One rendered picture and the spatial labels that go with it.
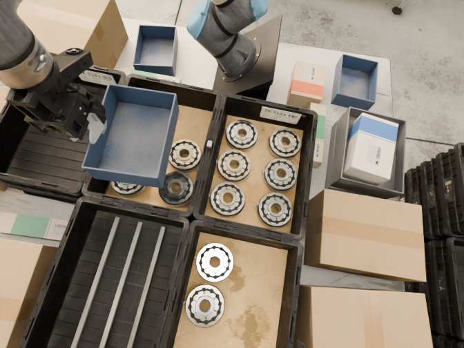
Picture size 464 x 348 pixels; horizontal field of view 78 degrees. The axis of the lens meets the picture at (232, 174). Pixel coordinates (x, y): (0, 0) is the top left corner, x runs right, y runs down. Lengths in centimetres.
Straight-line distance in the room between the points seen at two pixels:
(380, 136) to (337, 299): 51
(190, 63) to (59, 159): 63
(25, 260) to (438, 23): 307
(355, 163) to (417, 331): 46
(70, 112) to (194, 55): 85
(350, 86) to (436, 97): 134
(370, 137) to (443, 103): 164
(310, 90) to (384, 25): 174
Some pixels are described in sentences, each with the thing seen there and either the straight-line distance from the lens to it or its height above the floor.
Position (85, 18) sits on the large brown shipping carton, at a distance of 122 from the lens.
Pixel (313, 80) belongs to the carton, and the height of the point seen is 77.
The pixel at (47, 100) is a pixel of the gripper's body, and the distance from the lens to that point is 52.
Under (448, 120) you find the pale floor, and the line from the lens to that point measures 254.
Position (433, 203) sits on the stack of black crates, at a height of 41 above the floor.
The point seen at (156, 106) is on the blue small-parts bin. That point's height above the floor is 107.
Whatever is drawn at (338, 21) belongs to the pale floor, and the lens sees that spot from 269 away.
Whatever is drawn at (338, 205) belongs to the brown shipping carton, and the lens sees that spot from 91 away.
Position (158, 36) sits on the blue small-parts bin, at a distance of 137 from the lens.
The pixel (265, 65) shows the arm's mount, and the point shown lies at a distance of 100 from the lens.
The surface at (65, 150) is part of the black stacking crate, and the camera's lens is 103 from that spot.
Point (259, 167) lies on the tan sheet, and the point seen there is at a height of 83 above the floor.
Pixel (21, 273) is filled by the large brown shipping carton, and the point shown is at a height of 90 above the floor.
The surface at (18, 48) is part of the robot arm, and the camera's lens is 46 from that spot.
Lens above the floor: 167
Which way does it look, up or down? 70 degrees down
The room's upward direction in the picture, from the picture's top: 10 degrees clockwise
